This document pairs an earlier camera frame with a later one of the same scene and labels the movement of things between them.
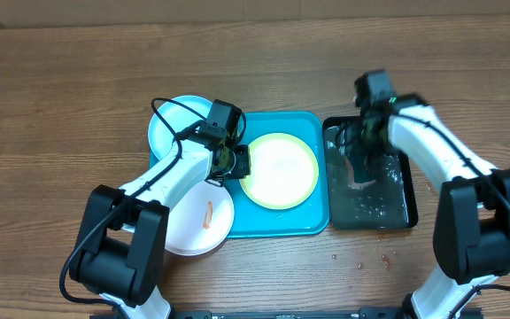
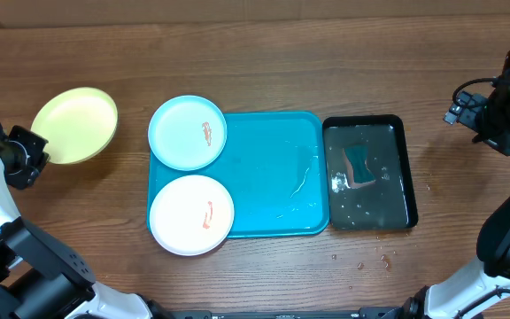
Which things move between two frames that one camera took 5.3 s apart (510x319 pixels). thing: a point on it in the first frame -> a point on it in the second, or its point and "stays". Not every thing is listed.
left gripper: [243, 168] -> [27, 175]
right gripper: [354, 143] -> [506, 143]
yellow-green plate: [283, 171] -> [78, 123]
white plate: [199, 220] stays
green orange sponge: [361, 174] stays
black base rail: [322, 313] stays
